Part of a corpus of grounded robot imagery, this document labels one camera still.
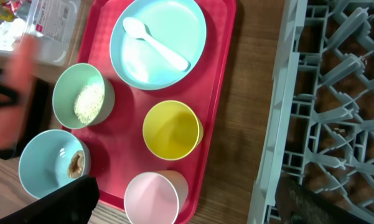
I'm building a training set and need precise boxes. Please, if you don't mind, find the white tissue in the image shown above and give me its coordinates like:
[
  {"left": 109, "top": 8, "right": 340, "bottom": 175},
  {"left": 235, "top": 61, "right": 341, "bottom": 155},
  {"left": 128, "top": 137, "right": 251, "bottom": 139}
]
[{"left": 0, "top": 19, "right": 26, "bottom": 52}]

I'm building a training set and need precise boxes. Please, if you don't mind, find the light blue bowl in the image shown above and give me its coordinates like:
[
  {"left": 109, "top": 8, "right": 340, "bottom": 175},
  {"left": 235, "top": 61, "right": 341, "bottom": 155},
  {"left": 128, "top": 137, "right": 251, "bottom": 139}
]
[{"left": 19, "top": 129, "right": 91, "bottom": 199}]

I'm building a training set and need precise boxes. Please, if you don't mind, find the yellow cup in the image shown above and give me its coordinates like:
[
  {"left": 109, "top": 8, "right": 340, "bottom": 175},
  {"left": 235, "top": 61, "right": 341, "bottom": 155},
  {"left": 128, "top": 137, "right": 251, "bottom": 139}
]
[{"left": 143, "top": 100, "right": 203, "bottom": 161}]

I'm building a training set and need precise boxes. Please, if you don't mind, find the red serving tray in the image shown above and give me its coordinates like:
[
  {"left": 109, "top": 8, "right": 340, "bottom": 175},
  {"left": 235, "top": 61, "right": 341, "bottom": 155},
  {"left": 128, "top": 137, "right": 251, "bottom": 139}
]
[{"left": 73, "top": 0, "right": 236, "bottom": 223}]

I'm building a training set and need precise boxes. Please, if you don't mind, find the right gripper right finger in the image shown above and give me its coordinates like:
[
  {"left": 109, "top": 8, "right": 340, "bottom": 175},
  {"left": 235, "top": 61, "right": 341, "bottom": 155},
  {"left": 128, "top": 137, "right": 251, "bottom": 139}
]
[{"left": 275, "top": 176, "right": 368, "bottom": 224}]

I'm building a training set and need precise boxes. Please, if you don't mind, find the clear plastic waste bin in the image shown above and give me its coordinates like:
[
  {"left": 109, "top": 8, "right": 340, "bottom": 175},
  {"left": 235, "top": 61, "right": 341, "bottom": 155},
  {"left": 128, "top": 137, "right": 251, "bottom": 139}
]
[{"left": 0, "top": 0, "right": 81, "bottom": 66}]

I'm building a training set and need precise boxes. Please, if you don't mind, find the light blue plate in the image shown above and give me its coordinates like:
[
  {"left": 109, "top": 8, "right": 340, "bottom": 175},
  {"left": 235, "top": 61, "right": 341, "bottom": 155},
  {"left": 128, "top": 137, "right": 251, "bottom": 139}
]
[{"left": 110, "top": 0, "right": 207, "bottom": 90}]

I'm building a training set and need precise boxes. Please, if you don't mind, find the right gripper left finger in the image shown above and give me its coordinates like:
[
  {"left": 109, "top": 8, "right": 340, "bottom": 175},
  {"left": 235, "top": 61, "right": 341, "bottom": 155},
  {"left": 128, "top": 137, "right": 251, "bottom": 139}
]
[{"left": 0, "top": 175, "right": 100, "bottom": 224}]

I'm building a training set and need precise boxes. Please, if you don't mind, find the pink cup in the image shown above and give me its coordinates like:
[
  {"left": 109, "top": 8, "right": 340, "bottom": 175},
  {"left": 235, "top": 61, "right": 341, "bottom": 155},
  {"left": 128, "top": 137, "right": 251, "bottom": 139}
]
[{"left": 124, "top": 170, "right": 189, "bottom": 224}]

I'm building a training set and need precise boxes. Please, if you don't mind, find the white plastic spoon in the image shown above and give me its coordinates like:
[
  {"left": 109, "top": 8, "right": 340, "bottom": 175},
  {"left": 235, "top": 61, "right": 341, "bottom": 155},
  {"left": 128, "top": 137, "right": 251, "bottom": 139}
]
[{"left": 123, "top": 17, "right": 189, "bottom": 71}]

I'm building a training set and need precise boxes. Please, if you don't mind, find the black waste tray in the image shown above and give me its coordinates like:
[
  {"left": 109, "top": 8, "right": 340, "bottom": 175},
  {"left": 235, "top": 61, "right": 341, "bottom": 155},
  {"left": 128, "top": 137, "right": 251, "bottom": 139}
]
[{"left": 0, "top": 69, "right": 49, "bottom": 160}]

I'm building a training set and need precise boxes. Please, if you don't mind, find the green bowl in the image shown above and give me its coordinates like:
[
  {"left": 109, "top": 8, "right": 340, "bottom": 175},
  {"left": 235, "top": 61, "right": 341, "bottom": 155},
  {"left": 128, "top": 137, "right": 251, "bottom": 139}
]
[{"left": 52, "top": 63, "right": 115, "bottom": 129}]

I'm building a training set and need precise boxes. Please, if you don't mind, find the brown mushroom scrap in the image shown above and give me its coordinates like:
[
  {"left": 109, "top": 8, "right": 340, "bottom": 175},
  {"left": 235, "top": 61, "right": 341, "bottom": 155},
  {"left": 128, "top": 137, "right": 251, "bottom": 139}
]
[{"left": 67, "top": 151, "right": 85, "bottom": 179}]

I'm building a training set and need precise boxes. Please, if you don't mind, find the orange carrot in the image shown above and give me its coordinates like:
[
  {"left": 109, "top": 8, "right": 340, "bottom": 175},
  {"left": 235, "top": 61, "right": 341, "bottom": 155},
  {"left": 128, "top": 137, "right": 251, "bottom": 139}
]
[{"left": 0, "top": 35, "right": 38, "bottom": 150}]

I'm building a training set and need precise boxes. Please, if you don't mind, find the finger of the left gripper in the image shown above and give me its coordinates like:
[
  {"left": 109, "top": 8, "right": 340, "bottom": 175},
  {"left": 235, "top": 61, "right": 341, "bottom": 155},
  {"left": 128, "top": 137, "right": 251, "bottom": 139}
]
[{"left": 0, "top": 83, "right": 19, "bottom": 108}]

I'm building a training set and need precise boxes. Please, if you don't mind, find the grey dishwasher rack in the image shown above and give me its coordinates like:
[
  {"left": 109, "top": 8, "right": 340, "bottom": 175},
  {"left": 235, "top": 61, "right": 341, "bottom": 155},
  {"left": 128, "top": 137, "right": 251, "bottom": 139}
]
[{"left": 248, "top": 0, "right": 374, "bottom": 223}]

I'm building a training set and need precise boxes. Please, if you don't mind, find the white rice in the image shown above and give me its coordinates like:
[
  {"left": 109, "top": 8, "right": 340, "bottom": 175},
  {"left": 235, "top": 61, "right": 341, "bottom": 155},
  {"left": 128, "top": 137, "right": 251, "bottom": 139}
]
[{"left": 73, "top": 83, "right": 105, "bottom": 124}]

